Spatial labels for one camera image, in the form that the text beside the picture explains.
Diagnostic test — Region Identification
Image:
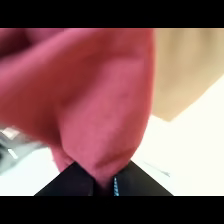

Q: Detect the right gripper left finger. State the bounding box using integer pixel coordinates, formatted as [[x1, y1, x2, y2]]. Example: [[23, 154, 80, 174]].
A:
[[34, 161, 98, 197]]

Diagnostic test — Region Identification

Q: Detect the brown garment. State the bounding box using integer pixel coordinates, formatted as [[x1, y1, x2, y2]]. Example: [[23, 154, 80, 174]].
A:
[[151, 28, 224, 123]]

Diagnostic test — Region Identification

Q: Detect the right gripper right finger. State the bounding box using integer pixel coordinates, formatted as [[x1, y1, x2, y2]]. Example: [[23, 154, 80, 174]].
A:
[[111, 159, 174, 197]]

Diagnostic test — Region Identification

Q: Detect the red T-shirt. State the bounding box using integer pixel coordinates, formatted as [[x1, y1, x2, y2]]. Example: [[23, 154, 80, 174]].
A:
[[0, 28, 158, 197]]

